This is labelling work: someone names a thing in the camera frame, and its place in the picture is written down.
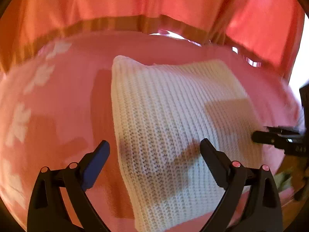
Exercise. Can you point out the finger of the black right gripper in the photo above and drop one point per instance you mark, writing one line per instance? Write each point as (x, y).
(276, 135)

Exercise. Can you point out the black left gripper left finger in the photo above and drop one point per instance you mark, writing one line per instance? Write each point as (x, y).
(47, 211)

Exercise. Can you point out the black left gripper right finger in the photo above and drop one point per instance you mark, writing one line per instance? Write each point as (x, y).
(262, 211)

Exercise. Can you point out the white red black knit sweater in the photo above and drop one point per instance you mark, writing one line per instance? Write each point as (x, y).
(161, 113)

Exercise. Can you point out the pink bow-pattern blanket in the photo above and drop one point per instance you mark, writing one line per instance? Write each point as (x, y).
(56, 107)

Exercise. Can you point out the pink curtain with tan hem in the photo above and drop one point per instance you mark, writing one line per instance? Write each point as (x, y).
(266, 31)

